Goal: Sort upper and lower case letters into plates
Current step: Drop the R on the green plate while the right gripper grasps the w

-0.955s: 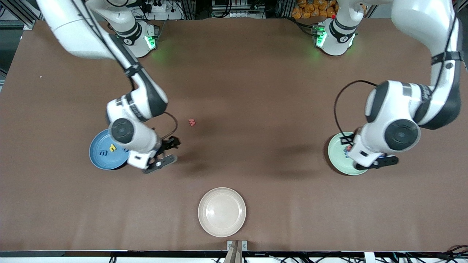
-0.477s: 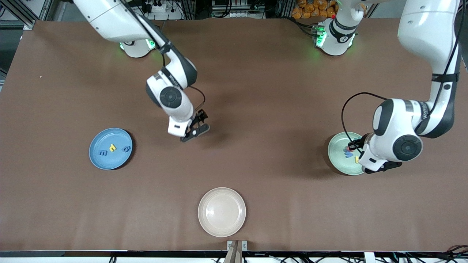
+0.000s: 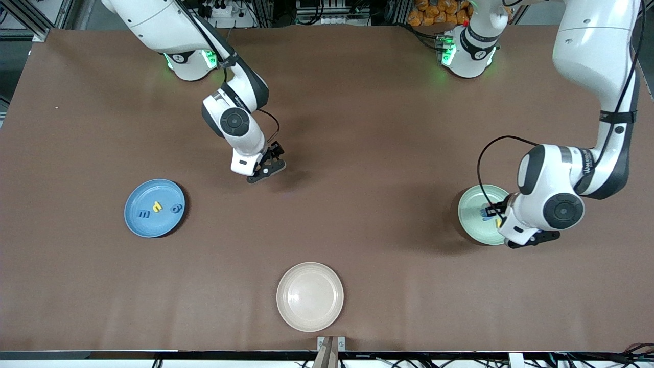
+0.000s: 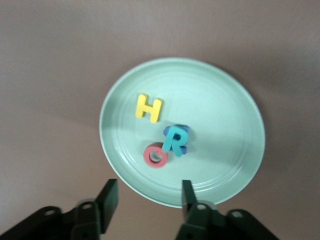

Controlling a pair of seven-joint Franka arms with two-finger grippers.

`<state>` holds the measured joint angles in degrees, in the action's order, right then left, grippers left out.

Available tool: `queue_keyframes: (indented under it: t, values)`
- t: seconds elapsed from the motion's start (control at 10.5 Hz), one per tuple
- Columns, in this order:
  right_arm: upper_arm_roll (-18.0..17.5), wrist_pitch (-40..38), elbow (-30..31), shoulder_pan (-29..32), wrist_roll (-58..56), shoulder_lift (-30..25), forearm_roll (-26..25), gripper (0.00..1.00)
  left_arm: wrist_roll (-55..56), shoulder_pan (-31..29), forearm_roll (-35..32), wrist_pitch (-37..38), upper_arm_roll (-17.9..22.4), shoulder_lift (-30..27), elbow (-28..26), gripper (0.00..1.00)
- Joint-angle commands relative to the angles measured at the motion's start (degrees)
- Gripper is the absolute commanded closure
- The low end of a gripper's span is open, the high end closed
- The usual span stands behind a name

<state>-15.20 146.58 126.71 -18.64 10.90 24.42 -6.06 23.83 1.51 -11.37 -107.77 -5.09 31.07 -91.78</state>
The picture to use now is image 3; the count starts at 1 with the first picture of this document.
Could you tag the blue lowercase letter m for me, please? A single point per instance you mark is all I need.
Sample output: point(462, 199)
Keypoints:
point(145, 214)

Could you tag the white power strip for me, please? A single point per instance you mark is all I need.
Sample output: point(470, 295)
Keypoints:
point(230, 13)

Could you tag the aluminium frame profile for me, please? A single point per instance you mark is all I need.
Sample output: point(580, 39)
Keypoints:
point(41, 33)

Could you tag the metal bracket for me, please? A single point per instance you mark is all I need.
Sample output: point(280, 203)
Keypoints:
point(320, 342)

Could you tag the brown table cover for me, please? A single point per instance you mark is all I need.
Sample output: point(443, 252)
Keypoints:
point(388, 245)

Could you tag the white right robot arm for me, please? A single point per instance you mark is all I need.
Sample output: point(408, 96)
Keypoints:
point(168, 25)

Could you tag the beige plate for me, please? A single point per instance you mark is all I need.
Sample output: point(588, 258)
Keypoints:
point(310, 296)

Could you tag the orange snack packets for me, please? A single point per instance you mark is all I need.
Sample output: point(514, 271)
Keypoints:
point(434, 13)

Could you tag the blue letter a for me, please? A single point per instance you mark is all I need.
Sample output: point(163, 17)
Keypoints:
point(173, 208)

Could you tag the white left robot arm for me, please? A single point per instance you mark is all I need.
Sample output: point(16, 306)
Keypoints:
point(592, 51)

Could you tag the yellow lowercase letter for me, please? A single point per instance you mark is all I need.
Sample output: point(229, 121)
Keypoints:
point(157, 206)

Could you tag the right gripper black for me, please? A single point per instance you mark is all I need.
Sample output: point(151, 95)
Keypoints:
point(273, 152)

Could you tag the tan mounting pole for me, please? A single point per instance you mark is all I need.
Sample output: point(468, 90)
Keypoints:
point(327, 358)

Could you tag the black equipment rack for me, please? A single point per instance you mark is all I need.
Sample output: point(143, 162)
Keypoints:
point(332, 7)

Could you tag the blue plate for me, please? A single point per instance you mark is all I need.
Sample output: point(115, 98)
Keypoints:
point(143, 227)

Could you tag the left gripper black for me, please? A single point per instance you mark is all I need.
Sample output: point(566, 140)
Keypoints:
point(499, 210)

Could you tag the light green plate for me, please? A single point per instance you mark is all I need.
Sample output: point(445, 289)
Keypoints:
point(472, 225)

